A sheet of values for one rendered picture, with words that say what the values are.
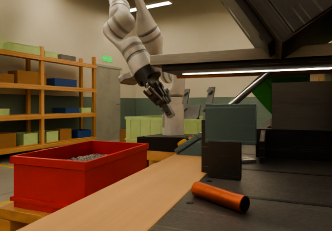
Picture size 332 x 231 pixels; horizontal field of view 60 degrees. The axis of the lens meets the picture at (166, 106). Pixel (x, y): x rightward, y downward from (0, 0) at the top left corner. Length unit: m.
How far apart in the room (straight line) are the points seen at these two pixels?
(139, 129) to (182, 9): 7.51
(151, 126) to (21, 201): 1.14
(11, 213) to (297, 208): 0.60
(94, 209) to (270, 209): 0.23
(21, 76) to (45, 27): 1.60
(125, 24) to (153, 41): 0.35
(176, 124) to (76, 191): 0.71
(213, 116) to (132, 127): 1.36
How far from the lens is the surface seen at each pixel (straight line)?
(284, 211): 0.43
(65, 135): 6.74
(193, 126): 1.58
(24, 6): 7.06
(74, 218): 0.39
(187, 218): 0.38
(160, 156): 1.18
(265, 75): 0.59
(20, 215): 0.76
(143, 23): 1.21
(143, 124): 1.82
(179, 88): 1.29
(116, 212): 0.40
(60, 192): 0.69
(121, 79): 0.85
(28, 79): 6.19
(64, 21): 7.66
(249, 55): 0.49
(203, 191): 0.43
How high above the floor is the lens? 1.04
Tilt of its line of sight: level
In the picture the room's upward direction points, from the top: straight up
